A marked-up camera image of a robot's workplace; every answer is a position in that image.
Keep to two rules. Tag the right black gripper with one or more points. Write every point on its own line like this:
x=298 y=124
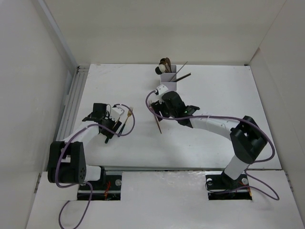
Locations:
x=157 y=107

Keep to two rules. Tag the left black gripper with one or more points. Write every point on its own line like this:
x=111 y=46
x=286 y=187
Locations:
x=112 y=123

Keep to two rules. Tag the rose gold fork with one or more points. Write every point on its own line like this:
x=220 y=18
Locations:
x=156 y=119

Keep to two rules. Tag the black spoon wooden handle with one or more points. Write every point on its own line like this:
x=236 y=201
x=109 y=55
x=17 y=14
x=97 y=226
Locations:
x=158 y=71

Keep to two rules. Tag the black chopstick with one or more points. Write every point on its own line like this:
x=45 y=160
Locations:
x=182 y=76
x=178 y=77

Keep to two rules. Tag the beige spoon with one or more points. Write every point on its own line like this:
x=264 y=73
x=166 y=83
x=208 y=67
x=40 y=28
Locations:
x=162 y=67

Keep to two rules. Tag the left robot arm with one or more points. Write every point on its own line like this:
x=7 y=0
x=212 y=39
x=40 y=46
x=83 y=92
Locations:
x=67 y=163

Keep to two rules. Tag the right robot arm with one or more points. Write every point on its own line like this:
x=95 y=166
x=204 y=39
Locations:
x=246 y=137

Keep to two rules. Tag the white three-compartment utensil holder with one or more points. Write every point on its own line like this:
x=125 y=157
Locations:
x=168 y=79

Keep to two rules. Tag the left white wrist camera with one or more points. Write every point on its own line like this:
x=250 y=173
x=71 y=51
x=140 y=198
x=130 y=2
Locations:
x=116 y=113

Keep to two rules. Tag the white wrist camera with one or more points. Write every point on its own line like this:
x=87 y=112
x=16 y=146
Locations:
x=116 y=113
x=161 y=89

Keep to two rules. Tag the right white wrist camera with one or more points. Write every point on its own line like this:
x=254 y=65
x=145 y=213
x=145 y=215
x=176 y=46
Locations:
x=161 y=89

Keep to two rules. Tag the aluminium rail left side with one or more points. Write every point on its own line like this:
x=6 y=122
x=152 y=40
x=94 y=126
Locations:
x=71 y=101

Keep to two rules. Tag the aluminium rail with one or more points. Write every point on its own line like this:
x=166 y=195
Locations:
x=71 y=101
x=151 y=169

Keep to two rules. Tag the aluminium rail front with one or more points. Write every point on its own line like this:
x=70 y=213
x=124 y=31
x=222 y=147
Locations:
x=151 y=169

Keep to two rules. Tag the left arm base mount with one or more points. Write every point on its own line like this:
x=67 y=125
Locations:
x=100 y=185

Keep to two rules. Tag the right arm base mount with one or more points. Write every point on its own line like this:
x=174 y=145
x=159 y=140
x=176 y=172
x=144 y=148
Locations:
x=220 y=187

